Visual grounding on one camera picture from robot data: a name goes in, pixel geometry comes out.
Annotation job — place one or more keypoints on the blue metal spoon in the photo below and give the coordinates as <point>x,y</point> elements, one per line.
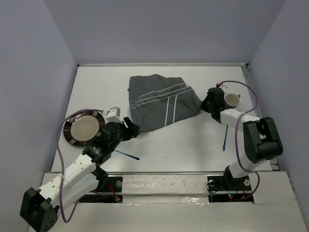
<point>225,138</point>

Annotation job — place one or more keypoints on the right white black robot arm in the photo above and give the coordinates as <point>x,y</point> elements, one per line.
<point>256,139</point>

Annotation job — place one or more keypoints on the purple white cup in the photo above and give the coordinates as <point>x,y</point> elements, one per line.
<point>231,100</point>

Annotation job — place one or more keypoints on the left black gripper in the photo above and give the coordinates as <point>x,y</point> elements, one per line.
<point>132,132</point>

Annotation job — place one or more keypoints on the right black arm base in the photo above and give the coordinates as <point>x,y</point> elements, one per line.
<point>225,189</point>

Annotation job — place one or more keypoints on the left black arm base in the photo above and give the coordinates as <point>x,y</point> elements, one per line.
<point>108,189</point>

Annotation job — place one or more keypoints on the blue metal fork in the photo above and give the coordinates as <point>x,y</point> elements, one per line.
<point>126,154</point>

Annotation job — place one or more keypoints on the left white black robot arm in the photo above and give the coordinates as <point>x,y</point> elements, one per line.
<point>41,207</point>

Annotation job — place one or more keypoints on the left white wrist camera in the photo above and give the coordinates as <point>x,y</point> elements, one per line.
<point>113,115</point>

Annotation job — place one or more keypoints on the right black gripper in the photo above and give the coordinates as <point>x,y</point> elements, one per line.
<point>203,106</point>

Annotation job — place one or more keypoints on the dark rimmed dinner plate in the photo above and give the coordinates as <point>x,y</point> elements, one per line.
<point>82,128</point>

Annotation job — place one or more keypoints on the grey striped cloth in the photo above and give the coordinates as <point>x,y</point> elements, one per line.
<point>156,101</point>

